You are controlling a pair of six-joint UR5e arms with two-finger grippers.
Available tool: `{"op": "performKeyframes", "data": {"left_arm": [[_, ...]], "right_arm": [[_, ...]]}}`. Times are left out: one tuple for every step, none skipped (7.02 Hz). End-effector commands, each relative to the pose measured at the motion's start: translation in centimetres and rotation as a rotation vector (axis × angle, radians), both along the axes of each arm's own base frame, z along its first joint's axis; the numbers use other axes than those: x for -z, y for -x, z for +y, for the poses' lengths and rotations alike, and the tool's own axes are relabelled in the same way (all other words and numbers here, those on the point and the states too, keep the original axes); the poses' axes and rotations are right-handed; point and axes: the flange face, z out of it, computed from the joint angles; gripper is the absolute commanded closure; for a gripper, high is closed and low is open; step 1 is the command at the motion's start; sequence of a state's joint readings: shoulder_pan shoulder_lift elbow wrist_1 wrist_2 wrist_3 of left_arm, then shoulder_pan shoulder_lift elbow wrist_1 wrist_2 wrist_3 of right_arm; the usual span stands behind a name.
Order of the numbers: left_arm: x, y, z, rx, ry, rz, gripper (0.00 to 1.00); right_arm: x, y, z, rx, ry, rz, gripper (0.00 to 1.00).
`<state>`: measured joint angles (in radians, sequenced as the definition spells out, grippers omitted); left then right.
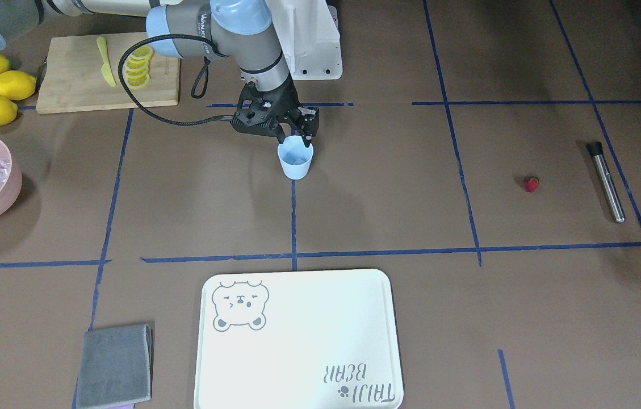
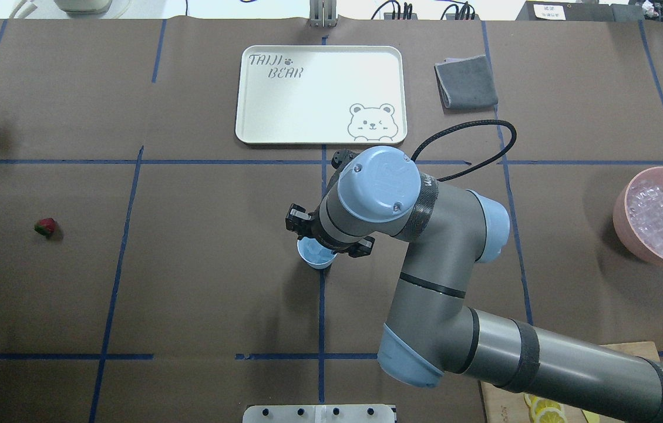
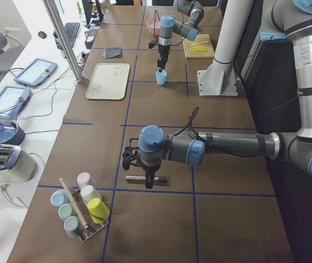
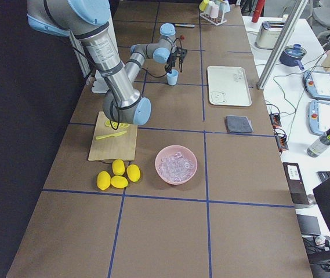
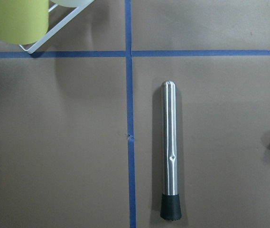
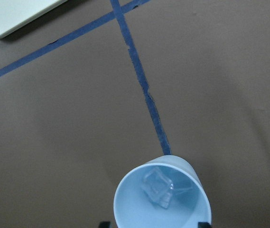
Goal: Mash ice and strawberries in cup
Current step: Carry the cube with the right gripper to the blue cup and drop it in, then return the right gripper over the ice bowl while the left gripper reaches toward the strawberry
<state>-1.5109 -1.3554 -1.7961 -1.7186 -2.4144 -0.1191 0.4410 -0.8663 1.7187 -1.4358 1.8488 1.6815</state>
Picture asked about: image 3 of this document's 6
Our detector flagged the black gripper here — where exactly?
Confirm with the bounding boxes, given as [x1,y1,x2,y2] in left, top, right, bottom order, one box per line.
[140,157,161,189]
[157,44,169,72]

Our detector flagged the light blue plastic cup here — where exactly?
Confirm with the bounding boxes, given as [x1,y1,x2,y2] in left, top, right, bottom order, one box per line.
[155,70,167,85]

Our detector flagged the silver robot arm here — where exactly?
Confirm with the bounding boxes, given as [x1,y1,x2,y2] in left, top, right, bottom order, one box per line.
[136,1,312,188]
[155,1,204,72]

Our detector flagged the pink bowl of ice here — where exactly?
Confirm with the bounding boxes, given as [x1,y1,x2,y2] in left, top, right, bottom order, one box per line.
[146,18,161,36]

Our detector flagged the yellow cup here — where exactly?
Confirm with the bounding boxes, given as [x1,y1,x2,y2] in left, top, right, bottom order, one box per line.
[87,197,110,224]

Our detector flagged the white cup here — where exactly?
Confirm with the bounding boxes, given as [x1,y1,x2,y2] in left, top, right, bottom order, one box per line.
[80,185,102,205]

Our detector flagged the pink cup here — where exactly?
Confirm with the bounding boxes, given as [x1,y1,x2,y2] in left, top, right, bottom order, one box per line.
[77,172,97,189]

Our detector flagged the green cup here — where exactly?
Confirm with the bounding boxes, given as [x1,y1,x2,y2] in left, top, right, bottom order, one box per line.
[58,203,77,221]

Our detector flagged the grey cup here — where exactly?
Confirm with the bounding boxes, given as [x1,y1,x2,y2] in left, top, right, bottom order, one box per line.
[64,216,84,238]

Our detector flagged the light blue racked cup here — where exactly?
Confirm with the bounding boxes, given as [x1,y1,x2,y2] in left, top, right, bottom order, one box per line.
[50,189,70,207]

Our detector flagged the iridescent metal muddler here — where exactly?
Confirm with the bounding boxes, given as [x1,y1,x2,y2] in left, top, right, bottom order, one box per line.
[125,175,167,183]

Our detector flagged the lemon slices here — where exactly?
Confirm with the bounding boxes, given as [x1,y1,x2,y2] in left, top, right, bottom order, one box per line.
[190,46,208,53]

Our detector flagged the wooden cutting board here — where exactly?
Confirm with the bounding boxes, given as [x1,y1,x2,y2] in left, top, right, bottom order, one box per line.
[183,34,214,59]

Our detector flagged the yellow plastic knife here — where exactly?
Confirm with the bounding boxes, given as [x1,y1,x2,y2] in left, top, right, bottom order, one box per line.
[190,41,210,47]

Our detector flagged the grey folded cloth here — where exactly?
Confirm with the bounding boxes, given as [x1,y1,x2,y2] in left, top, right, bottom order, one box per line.
[103,47,122,59]

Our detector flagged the cream bear tray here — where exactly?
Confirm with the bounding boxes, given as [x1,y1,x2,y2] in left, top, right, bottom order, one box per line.
[86,63,130,100]

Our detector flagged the black box with label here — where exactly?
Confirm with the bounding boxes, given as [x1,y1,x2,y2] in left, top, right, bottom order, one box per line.
[84,29,98,49]

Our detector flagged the wooden stick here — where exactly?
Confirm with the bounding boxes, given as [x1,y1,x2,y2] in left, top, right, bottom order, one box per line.
[59,178,89,230]

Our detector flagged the black keyboard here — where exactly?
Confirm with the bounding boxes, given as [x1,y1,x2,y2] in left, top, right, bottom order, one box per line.
[64,22,80,47]

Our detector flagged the black computer mouse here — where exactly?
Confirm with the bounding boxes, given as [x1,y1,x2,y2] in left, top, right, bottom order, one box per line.
[38,31,47,39]

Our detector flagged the far teach pendant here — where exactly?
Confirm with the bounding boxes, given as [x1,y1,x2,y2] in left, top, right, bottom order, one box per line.
[14,58,57,87]

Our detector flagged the teach pendant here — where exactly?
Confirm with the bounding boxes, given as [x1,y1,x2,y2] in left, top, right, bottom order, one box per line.
[0,85,31,119]
[14,58,57,87]

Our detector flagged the cream toaster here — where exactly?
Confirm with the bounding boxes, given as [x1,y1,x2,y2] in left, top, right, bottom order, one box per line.
[0,144,36,182]

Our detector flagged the blue saucepan with lid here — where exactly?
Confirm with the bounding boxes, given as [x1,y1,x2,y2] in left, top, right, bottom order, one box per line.
[0,96,28,145]

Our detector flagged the near teach pendant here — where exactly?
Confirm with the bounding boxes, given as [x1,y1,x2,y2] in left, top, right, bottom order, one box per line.
[0,85,31,119]

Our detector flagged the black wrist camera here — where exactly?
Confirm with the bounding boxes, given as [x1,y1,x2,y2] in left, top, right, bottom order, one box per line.
[148,40,159,49]
[122,138,141,170]

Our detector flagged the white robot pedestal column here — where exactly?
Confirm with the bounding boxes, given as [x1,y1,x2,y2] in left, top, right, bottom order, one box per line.
[197,0,253,96]

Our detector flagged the white wire cup rack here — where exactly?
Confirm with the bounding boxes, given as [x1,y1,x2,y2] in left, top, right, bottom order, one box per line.
[72,191,109,242]

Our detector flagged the aluminium frame post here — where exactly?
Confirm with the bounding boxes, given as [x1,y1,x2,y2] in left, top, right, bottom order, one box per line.
[43,0,84,83]

